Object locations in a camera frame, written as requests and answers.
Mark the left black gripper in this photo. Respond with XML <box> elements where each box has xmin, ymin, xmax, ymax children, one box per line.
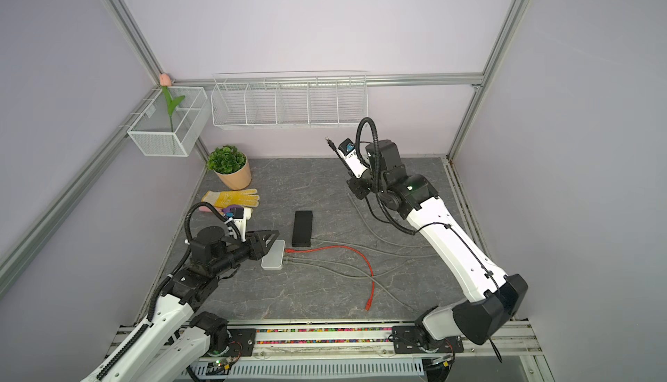
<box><xmin>211</xmin><ymin>229</ymin><xmax>279</xmax><ymax>277</ymax></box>

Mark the white network switch box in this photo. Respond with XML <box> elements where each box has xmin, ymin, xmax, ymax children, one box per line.
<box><xmin>262</xmin><ymin>239</ymin><xmax>286</xmax><ymax>271</ymax></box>

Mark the red ethernet cable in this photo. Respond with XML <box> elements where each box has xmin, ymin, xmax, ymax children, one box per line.
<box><xmin>284</xmin><ymin>245</ymin><xmax>377</xmax><ymax>311</ymax></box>

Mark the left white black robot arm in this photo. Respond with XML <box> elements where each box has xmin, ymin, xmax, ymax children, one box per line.
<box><xmin>84</xmin><ymin>227</ymin><xmax>280</xmax><ymax>381</ymax></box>

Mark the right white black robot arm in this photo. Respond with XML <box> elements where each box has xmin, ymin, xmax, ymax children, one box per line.
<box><xmin>335</xmin><ymin>139</ymin><xmax>528</xmax><ymax>349</ymax></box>

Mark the yellow work glove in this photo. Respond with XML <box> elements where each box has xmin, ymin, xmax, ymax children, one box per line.
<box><xmin>201</xmin><ymin>188</ymin><xmax>260</xmax><ymax>211</ymax></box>

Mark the green plant in pot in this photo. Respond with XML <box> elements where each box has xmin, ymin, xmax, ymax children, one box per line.
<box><xmin>207</xmin><ymin>145</ymin><xmax>252</xmax><ymax>191</ymax></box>

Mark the pink artificial tulip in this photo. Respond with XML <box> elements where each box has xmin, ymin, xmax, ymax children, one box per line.
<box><xmin>159</xmin><ymin>74</ymin><xmax>185</xmax><ymax>133</ymax></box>

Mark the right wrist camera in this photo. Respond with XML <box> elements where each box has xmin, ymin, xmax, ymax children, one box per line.
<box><xmin>337</xmin><ymin>139</ymin><xmax>368</xmax><ymax>179</ymax></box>

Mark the long white wire basket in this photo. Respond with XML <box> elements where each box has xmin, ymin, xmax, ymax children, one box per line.
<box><xmin>211</xmin><ymin>71</ymin><xmax>368</xmax><ymax>128</ymax></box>

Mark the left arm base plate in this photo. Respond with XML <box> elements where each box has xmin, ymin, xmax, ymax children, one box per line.
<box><xmin>207</xmin><ymin>327</ymin><xmax>257</xmax><ymax>358</ymax></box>

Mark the small white wire basket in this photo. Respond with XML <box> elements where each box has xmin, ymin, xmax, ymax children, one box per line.
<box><xmin>128</xmin><ymin>87</ymin><xmax>211</xmax><ymax>157</ymax></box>

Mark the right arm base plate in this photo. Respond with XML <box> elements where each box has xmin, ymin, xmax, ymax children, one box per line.
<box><xmin>387</xmin><ymin>325</ymin><xmax>464</xmax><ymax>354</ymax></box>

